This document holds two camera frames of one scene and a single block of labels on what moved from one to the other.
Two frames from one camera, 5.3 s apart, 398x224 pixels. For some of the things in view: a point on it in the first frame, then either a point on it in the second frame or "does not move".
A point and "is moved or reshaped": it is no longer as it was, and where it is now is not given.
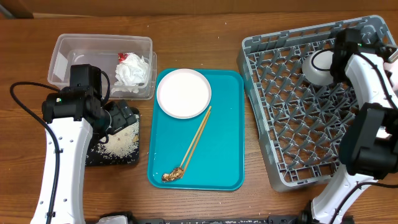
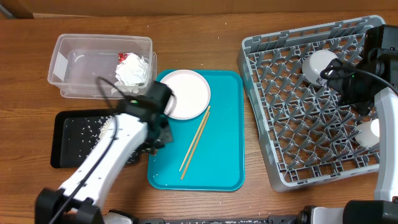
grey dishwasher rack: (301, 124) does not move
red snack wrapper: (122, 57) does not move
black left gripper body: (120, 117) to (158, 139)
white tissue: (130, 74) does not move
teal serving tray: (206, 152) does not move
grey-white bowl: (316, 66) is moved or reshaped
